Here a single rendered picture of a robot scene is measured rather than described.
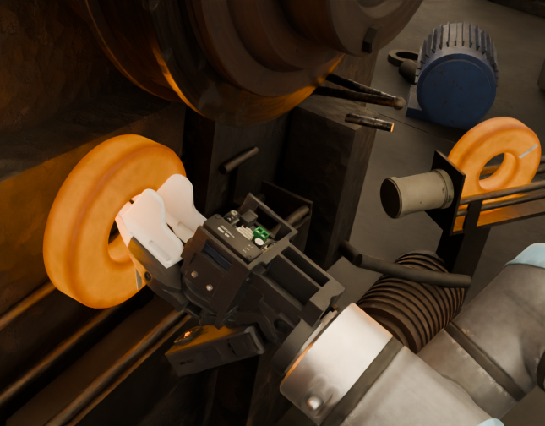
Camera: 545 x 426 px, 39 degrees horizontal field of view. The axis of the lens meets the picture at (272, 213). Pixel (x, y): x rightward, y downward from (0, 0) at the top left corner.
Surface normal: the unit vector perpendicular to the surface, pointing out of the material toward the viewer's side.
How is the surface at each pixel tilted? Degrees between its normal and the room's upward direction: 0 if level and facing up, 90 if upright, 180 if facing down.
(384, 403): 44
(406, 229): 0
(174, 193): 87
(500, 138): 90
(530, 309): 49
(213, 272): 90
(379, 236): 0
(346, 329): 20
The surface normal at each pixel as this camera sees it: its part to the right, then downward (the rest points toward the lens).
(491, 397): 0.13, 0.23
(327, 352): -0.04, -0.29
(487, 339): -0.40, -0.30
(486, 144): 0.37, 0.55
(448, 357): -0.59, -0.50
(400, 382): 0.19, -0.54
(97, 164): -0.09, -0.62
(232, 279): -0.54, 0.38
